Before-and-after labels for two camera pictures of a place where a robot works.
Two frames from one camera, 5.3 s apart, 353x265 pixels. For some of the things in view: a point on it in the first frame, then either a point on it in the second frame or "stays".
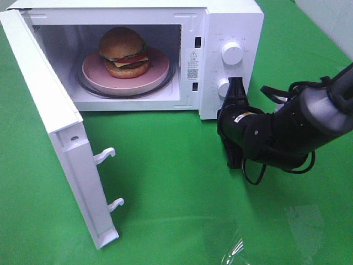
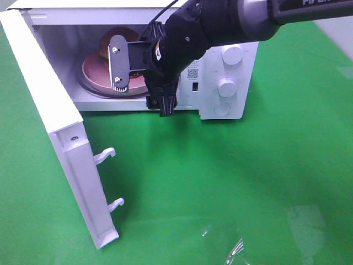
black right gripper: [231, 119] → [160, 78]
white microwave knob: [223, 86] stays
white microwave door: [65, 125] stays
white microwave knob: [232, 53] stays
